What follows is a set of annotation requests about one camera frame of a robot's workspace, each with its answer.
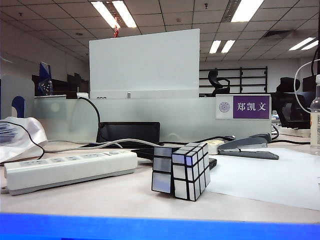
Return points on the white power strip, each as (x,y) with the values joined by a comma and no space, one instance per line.
(295,132)
(75,167)

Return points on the frosted glass desk partition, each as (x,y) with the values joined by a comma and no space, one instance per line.
(187,120)

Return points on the black desk socket box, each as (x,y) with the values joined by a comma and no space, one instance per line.
(130,132)

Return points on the small white staple box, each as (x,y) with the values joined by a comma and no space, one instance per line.
(212,147)

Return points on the white monitor back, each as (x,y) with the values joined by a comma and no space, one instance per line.
(145,62)

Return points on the silver mirror cube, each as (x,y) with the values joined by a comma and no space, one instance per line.
(185,175)

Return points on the grey stapler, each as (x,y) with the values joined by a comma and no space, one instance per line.
(245,145)

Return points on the purple white name plate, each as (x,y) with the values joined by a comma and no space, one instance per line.
(250,107)

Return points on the fluorescent ceiling light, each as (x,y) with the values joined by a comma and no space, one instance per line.
(215,46)
(302,43)
(246,11)
(117,15)

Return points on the black shelf rack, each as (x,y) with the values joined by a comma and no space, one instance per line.
(241,75)

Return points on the small red figure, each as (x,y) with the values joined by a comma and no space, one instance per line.
(116,32)

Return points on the white paper sheet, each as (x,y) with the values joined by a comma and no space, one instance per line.
(262,180)

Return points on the blue perforated metal stand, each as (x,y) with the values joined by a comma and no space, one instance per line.
(45,75)

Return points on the black mesh office chair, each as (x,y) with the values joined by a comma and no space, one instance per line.
(287,107)

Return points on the grey blue metal bookend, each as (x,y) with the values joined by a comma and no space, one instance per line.
(25,87)

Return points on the white printed plastic bag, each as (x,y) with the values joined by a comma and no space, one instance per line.
(22,150)

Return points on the white paper stack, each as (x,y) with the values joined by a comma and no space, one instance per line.
(7,132)

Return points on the clear plastic bottle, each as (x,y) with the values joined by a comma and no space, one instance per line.
(315,125)

